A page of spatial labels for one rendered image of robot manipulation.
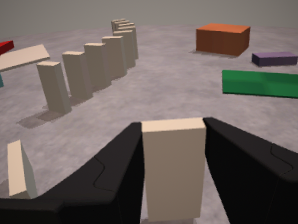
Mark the orange cube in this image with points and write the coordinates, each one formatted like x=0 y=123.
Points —
x=223 y=38

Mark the purple rectangular block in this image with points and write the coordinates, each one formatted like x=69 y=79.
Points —
x=274 y=58

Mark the green flat slab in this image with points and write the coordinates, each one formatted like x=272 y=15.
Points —
x=260 y=83

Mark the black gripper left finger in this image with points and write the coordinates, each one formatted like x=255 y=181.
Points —
x=107 y=189

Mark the beige flat board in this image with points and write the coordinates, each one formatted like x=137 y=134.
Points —
x=20 y=57

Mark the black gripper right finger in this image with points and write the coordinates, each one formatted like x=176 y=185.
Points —
x=257 y=181

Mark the red rectangular block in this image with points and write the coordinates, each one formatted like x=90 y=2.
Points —
x=6 y=46

